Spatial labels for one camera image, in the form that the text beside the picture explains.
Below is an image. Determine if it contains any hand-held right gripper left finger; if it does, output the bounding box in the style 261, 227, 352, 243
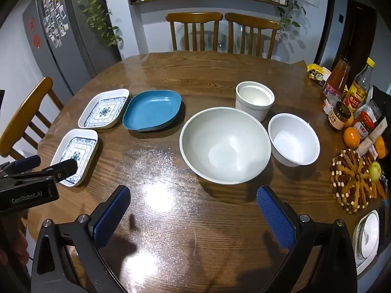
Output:
31, 185, 132, 293

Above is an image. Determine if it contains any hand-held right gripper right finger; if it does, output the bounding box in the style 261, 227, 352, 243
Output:
257, 185, 358, 293

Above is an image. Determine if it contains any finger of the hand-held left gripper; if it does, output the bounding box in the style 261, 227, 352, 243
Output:
0, 155, 41, 178
6, 159, 78, 186

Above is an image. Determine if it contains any blue patterned square plate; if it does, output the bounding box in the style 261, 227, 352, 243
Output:
50, 129, 99, 187
78, 89, 130, 129

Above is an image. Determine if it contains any white round bowl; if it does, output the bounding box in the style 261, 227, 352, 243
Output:
268, 113, 321, 167

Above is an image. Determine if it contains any large grey bowl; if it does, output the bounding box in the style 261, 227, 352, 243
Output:
179, 107, 272, 185

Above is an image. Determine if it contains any plain blue plate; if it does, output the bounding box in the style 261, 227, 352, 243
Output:
123, 90, 183, 133

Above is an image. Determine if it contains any wooden slat-back chair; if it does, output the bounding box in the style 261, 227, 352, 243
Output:
224, 13, 281, 59
0, 77, 65, 159
165, 12, 223, 52

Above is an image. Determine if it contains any wooden bead trivet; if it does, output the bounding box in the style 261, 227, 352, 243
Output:
329, 148, 376, 214

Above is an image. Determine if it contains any white rimmed dish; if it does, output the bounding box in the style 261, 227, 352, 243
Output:
353, 210, 380, 275

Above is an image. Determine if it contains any green apple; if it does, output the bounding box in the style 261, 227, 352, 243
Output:
368, 161, 382, 184

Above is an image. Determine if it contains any brown sauce jar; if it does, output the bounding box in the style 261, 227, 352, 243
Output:
327, 102, 352, 131

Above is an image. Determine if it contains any grey refrigerator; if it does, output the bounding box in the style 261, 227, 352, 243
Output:
22, 0, 123, 96

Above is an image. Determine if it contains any white tube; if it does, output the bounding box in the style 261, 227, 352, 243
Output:
356, 122, 386, 156

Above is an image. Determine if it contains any white straight-sided ramekin bowl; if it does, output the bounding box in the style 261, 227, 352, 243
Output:
235, 81, 274, 122

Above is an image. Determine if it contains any small white-lidded jar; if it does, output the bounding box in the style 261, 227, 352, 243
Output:
323, 94, 337, 114

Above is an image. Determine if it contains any red-lidded jar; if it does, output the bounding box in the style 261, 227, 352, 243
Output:
356, 111, 377, 141

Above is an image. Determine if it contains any cluster of fridge photos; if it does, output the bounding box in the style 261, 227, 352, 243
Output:
42, 0, 69, 48

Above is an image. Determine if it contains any yellow snack packet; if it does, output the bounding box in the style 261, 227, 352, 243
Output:
306, 63, 332, 86

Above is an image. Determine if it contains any orange sauce bottle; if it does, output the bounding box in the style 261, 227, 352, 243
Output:
321, 55, 351, 103

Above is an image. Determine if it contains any yellow-capped clear bottle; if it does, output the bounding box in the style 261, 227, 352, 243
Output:
342, 57, 376, 112

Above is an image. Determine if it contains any black bag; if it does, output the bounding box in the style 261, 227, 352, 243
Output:
367, 85, 391, 147

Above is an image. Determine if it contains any trailing ivy plant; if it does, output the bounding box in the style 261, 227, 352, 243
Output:
69, 0, 123, 48

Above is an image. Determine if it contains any dark wooden door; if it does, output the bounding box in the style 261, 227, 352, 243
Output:
315, 0, 378, 77

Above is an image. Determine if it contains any small-leaved hanging plant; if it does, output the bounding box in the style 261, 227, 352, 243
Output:
276, 0, 306, 34

